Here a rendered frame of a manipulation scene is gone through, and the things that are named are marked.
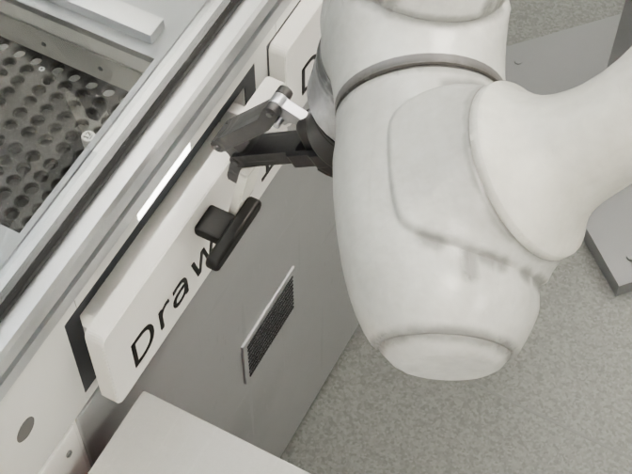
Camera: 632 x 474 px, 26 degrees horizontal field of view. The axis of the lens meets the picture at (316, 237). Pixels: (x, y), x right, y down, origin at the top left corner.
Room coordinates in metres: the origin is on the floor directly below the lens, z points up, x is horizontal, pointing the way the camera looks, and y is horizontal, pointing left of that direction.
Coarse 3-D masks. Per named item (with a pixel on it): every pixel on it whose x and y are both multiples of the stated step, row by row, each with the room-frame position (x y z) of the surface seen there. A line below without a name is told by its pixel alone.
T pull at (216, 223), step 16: (208, 208) 0.63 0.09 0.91; (240, 208) 0.63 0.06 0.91; (256, 208) 0.63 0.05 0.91; (208, 224) 0.61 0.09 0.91; (224, 224) 0.61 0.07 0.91; (240, 224) 0.61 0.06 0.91; (208, 240) 0.60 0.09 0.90; (224, 240) 0.60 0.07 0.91; (208, 256) 0.58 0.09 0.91; (224, 256) 0.58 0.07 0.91
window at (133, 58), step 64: (0, 0) 0.55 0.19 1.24; (64, 0) 0.60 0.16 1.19; (128, 0) 0.66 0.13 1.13; (192, 0) 0.72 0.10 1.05; (0, 64) 0.54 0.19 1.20; (64, 64) 0.59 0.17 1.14; (128, 64) 0.65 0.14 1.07; (0, 128) 0.53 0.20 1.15; (64, 128) 0.58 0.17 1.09; (128, 128) 0.63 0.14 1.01; (0, 192) 0.51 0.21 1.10; (64, 192) 0.56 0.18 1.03; (0, 256) 0.50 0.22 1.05
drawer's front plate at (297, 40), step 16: (304, 0) 0.84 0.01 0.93; (320, 0) 0.84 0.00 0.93; (304, 16) 0.82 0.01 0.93; (288, 32) 0.80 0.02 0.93; (304, 32) 0.81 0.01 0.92; (320, 32) 0.84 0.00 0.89; (272, 48) 0.79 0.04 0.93; (288, 48) 0.78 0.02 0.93; (304, 48) 0.81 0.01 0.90; (272, 64) 0.78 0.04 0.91; (288, 64) 0.78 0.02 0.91; (304, 64) 0.81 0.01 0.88; (288, 80) 0.78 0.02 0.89; (304, 96) 0.81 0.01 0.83
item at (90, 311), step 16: (240, 112) 0.74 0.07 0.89; (208, 144) 0.75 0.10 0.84; (192, 160) 0.73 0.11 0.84; (192, 176) 0.71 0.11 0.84; (176, 192) 0.70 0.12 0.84; (160, 208) 0.68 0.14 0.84; (160, 224) 0.66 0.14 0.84; (144, 240) 0.64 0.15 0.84; (128, 256) 0.63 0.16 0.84; (112, 272) 0.61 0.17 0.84; (112, 288) 0.60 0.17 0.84; (96, 304) 0.58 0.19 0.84
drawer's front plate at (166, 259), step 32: (256, 96) 0.73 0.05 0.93; (224, 160) 0.66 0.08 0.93; (192, 192) 0.63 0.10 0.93; (224, 192) 0.65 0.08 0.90; (256, 192) 0.70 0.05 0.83; (192, 224) 0.61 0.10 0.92; (160, 256) 0.57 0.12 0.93; (192, 256) 0.60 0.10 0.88; (128, 288) 0.54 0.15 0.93; (160, 288) 0.56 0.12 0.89; (192, 288) 0.60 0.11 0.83; (96, 320) 0.51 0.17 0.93; (128, 320) 0.52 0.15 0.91; (96, 352) 0.50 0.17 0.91; (128, 352) 0.52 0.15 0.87; (128, 384) 0.51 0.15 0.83
